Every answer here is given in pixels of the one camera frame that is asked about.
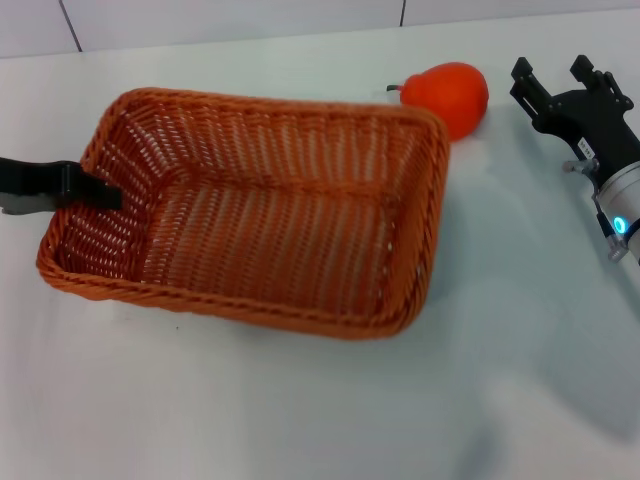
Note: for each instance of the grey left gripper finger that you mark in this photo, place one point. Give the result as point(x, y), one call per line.
point(25, 204)

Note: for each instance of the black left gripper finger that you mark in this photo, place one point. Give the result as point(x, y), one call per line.
point(55, 180)

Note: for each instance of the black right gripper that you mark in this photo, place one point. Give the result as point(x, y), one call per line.
point(595, 122)

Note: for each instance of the orange toy pear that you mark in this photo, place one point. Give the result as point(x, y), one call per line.
point(455, 95)

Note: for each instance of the orange woven wicker basket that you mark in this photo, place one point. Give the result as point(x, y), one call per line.
point(260, 230)

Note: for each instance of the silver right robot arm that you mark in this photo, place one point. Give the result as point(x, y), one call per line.
point(620, 195)

